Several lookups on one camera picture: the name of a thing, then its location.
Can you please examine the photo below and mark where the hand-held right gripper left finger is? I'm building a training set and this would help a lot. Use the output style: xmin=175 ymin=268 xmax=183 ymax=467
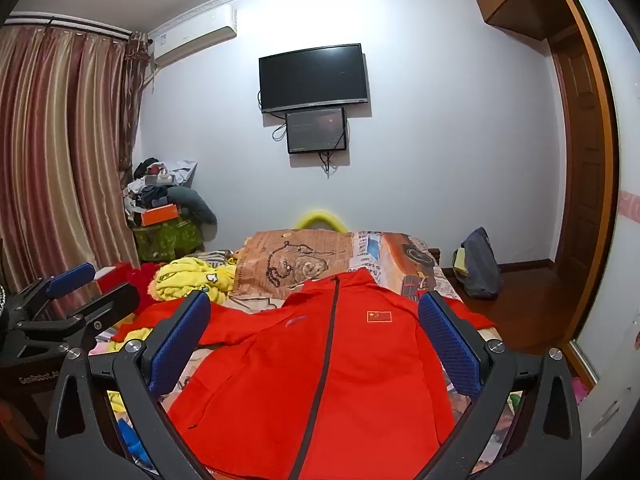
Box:
xmin=45 ymin=291 xmax=212 ymax=480

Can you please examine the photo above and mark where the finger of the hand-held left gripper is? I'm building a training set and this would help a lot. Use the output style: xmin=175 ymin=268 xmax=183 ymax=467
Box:
xmin=10 ymin=285 xmax=141 ymax=347
xmin=7 ymin=262 xmax=97 ymax=322

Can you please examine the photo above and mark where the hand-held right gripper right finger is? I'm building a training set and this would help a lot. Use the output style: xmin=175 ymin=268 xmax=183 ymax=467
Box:
xmin=418 ymin=290 xmax=584 ymax=480

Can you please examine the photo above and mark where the red zip jacket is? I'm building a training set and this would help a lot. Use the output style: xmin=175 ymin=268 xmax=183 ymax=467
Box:
xmin=112 ymin=267 xmax=496 ymax=480

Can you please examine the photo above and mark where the pile of clothes and clutter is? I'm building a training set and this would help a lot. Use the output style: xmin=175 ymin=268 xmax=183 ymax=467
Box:
xmin=122 ymin=157 xmax=201 ymax=227

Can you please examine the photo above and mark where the red plush blanket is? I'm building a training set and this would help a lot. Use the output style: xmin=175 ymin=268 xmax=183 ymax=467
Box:
xmin=97 ymin=261 xmax=170 ymax=307

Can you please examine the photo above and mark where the yellow cartoon fleece blanket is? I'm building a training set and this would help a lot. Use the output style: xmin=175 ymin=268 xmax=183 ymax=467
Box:
xmin=107 ymin=255 xmax=238 ymax=411

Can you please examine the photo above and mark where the bed with printed sheet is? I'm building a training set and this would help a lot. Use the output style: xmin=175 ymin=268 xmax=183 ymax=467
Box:
xmin=90 ymin=230 xmax=526 ymax=480

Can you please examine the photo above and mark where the grey backpack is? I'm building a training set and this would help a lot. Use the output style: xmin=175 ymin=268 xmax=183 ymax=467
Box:
xmin=452 ymin=227 xmax=504 ymax=302

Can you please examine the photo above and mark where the orange box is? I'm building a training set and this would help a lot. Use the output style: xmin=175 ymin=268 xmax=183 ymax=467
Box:
xmin=140 ymin=203 xmax=180 ymax=227

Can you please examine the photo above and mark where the blue cloth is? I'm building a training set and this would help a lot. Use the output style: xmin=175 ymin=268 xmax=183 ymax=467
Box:
xmin=115 ymin=416 xmax=152 ymax=467

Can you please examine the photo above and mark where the car print pillow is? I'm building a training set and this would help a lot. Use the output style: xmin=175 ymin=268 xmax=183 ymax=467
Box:
xmin=352 ymin=230 xmax=442 ymax=301

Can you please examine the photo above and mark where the striped brown curtain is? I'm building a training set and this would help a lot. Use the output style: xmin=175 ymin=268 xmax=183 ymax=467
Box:
xmin=0 ymin=22 xmax=147 ymax=297

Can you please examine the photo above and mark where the grey neck pillow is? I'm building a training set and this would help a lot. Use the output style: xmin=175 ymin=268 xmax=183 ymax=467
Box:
xmin=167 ymin=187 xmax=219 ymax=226

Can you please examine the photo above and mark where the brown printed pillow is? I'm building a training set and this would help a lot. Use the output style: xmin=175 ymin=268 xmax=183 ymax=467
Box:
xmin=234 ymin=229 xmax=357 ymax=302

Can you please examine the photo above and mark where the white wardrobe door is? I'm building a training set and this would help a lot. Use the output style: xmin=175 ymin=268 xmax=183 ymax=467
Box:
xmin=560 ymin=0 xmax=640 ymax=443

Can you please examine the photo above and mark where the wooden door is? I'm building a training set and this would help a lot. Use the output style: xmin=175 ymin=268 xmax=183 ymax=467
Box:
xmin=549 ymin=24 xmax=610 ymax=272

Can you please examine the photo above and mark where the dark curtain rod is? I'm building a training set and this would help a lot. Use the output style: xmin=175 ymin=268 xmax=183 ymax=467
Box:
xmin=4 ymin=12 xmax=135 ymax=40

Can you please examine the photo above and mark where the white air conditioner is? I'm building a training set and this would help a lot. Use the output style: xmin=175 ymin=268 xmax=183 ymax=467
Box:
xmin=149 ymin=4 xmax=239 ymax=69

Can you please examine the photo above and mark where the yellow foam ring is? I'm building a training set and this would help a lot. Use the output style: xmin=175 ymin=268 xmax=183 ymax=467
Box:
xmin=295 ymin=208 xmax=352 ymax=234

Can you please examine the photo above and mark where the small black wall monitor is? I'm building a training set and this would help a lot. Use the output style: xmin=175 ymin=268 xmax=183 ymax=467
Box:
xmin=286 ymin=106 xmax=348 ymax=155

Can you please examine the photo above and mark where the black wall television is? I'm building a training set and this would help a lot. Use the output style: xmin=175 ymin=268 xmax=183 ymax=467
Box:
xmin=258 ymin=43 xmax=371 ymax=114

